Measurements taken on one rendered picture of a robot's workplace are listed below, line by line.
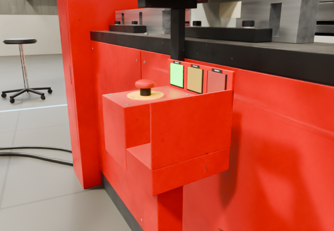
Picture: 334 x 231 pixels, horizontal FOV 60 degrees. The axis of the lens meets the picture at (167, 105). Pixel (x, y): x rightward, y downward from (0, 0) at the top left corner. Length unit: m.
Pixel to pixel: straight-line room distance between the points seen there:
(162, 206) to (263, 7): 0.48
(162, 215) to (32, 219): 1.11
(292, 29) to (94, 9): 1.09
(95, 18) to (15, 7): 7.84
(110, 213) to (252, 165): 1.06
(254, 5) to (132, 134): 0.42
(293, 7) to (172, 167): 0.41
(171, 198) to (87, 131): 1.11
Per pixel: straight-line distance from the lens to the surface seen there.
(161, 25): 1.10
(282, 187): 0.58
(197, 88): 0.56
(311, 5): 0.69
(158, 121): 0.42
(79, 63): 1.55
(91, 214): 1.58
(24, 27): 9.32
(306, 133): 0.52
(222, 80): 0.50
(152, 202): 0.60
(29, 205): 1.74
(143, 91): 0.55
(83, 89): 1.57
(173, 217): 0.62
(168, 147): 0.44
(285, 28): 0.68
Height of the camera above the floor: 0.92
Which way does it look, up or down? 16 degrees down
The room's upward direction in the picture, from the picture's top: straight up
